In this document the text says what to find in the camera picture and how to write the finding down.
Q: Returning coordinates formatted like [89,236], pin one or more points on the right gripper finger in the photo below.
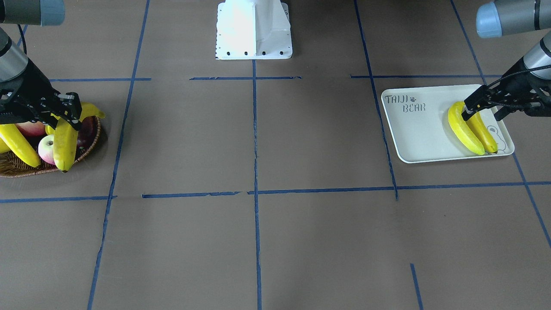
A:
[51,120]
[64,104]

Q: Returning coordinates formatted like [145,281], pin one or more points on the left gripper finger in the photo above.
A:
[482,98]
[531,109]

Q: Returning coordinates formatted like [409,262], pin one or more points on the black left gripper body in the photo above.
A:
[518,82]

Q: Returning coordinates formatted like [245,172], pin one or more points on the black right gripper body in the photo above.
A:
[29,82]

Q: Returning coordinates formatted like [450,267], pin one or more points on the yellow banana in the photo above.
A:
[484,141]
[462,131]
[65,137]
[19,145]

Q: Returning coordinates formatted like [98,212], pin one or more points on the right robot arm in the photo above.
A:
[13,56]

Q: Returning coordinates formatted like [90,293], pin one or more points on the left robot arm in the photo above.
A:
[506,17]

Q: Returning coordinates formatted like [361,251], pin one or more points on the woven wicker basket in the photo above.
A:
[13,167]

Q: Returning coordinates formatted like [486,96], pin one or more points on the dark purple plum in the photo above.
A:
[87,133]

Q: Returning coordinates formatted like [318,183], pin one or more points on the red and yellow apple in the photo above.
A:
[46,149]

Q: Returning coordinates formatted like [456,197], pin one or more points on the white bear tray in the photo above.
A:
[418,121]

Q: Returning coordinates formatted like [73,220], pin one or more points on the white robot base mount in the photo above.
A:
[253,29]

